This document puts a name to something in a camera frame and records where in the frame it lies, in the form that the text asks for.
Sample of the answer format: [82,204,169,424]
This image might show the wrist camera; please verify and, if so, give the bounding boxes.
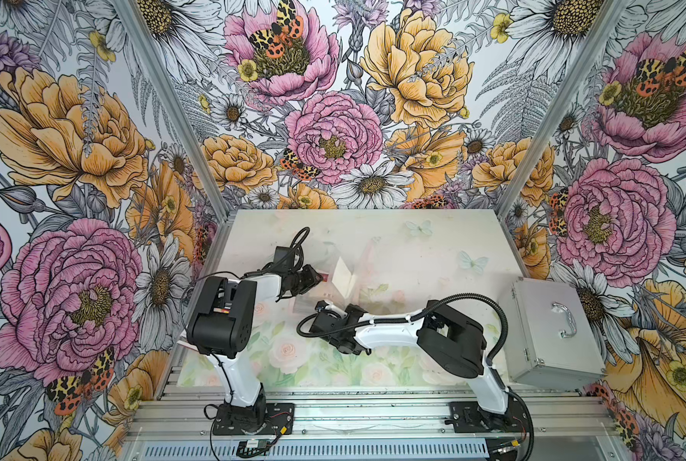
[315,300,346,318]
[273,246,304,272]

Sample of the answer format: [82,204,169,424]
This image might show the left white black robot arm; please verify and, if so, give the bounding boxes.
[179,247,327,435]

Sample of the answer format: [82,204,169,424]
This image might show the pale card red characters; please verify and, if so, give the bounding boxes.
[331,257,358,302]

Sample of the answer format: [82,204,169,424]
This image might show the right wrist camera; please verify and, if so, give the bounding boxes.
[315,300,346,318]

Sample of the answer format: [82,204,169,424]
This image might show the aluminium front rail frame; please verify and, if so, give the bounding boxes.
[119,386,632,460]

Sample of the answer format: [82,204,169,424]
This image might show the pink elephant photo album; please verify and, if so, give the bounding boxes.
[290,255,406,314]

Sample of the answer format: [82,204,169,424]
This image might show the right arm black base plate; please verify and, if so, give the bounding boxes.
[445,399,532,433]

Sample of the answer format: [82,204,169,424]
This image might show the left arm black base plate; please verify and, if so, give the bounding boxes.
[210,403,296,436]

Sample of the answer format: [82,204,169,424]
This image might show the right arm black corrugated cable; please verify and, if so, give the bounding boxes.
[295,292,535,461]

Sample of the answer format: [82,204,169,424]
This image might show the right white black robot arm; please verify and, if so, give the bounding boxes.
[296,293,510,431]

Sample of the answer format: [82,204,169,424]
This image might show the silver aluminium case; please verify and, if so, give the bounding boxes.
[498,278,605,391]

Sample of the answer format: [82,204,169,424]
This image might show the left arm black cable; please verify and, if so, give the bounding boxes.
[192,226,312,405]

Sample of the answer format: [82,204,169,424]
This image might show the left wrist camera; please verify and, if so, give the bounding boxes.
[273,246,304,272]

